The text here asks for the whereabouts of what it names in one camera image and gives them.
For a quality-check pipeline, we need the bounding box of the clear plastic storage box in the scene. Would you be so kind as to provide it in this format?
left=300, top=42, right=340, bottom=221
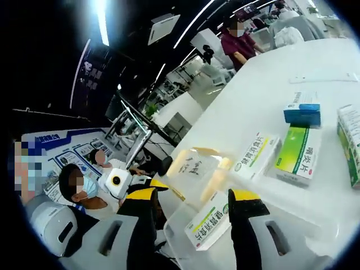
left=162, top=168, right=352, bottom=270

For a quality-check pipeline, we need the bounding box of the potted plant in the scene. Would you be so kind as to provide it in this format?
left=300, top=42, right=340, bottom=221
left=145, top=103, right=161, bottom=116

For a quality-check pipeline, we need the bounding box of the straight ceiling light strip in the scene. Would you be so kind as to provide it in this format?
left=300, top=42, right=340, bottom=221
left=95, top=0, right=111, bottom=48

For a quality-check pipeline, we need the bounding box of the ceiling air conditioner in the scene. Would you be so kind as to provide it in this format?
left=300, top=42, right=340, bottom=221
left=147, top=13, right=181, bottom=46

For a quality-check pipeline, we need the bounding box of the white medicine box green edge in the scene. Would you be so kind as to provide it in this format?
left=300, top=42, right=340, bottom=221
left=336, top=104, right=360, bottom=190

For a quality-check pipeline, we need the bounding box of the blue white medicine box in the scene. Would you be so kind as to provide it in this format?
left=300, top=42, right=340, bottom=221
left=282, top=91, right=322, bottom=127

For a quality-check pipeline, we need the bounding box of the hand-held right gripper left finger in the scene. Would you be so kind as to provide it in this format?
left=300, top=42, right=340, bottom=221
left=58, top=187, right=160, bottom=270

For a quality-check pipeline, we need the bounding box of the white office chair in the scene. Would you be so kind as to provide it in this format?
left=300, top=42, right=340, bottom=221
left=209, top=63, right=237, bottom=86

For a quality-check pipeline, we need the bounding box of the chair with grey jacket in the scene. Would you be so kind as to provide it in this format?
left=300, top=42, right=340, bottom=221
left=269, top=15, right=324, bottom=49

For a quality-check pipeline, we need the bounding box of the white worn chest device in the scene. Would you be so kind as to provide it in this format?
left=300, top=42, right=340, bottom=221
left=29, top=201, right=79, bottom=250

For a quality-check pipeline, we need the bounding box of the black wall display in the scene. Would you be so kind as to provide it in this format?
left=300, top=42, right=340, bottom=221
left=75, top=39, right=113, bottom=95

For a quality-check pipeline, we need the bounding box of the white cabinet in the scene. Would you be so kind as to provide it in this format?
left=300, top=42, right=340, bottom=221
left=154, top=91, right=204, bottom=141

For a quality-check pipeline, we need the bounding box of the person's black shirt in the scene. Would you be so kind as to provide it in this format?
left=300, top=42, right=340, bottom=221
left=66, top=206, right=101, bottom=228

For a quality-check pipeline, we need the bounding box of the blue white wall poster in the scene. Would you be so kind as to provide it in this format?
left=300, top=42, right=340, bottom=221
left=21, top=128, right=113, bottom=203

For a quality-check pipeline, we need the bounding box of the clear lid with yellow clips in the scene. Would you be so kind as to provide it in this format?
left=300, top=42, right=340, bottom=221
left=165, top=146, right=235, bottom=211

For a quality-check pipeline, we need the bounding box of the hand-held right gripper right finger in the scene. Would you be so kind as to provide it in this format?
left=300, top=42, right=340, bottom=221
left=227, top=188, right=309, bottom=270

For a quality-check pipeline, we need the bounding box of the white plastic bag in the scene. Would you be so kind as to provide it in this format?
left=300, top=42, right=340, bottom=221
left=274, top=26, right=305, bottom=48

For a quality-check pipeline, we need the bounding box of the computer monitor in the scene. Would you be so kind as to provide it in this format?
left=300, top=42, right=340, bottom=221
left=105, top=91, right=155, bottom=169

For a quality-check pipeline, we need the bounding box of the white medicine box yellow stripe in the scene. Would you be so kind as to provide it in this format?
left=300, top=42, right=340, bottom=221
left=233, top=132, right=282, bottom=181
left=184, top=193, right=234, bottom=251

